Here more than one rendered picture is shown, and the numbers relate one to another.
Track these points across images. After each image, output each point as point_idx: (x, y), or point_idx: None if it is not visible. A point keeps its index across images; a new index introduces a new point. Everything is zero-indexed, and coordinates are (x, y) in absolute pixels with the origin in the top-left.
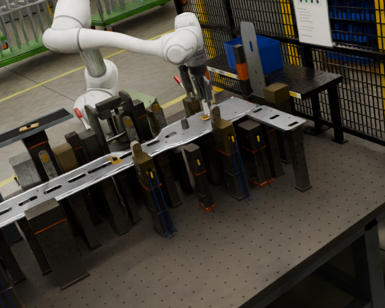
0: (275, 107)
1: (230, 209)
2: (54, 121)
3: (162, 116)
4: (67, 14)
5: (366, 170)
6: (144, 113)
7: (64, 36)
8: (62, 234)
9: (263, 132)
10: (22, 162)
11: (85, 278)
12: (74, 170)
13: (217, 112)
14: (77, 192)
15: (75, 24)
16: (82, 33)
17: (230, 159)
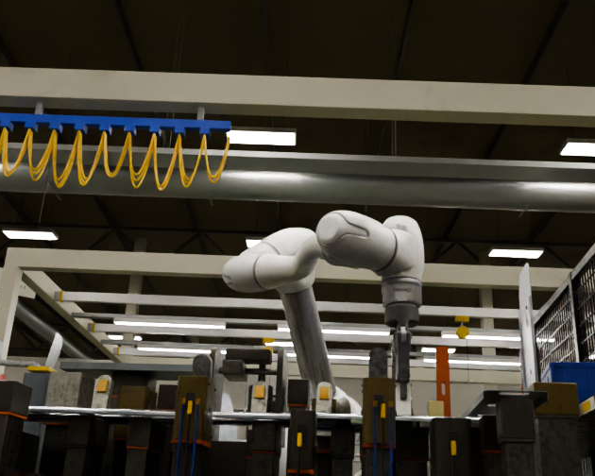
0: (536, 424)
1: None
2: (165, 364)
3: (328, 413)
4: (267, 242)
5: None
6: (302, 401)
7: (243, 258)
8: None
9: (484, 458)
10: (66, 373)
11: None
12: (125, 418)
13: (381, 364)
14: (84, 423)
15: (269, 252)
16: (264, 255)
17: (369, 461)
